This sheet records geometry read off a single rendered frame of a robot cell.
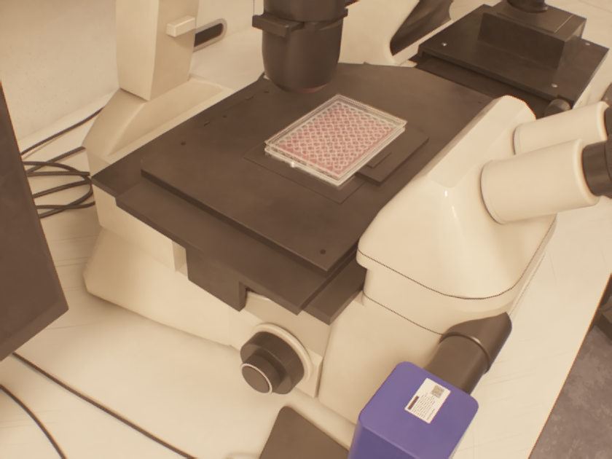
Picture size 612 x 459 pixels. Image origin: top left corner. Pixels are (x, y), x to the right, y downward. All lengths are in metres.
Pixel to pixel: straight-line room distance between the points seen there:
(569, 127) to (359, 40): 0.75
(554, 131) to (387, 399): 0.24
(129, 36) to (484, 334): 0.44
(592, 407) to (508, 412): 1.07
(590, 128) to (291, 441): 0.38
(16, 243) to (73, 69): 0.67
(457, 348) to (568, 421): 1.26
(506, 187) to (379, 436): 0.19
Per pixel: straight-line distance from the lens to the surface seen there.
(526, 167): 0.43
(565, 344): 0.78
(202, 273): 0.62
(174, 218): 0.54
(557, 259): 0.88
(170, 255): 0.65
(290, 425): 0.61
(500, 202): 0.44
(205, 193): 0.54
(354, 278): 0.50
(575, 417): 1.71
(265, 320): 0.61
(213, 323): 0.66
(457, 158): 0.45
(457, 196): 0.42
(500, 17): 1.17
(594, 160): 0.41
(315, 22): 0.50
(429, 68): 1.09
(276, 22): 0.49
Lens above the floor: 1.29
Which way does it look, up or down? 42 degrees down
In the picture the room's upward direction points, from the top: 4 degrees clockwise
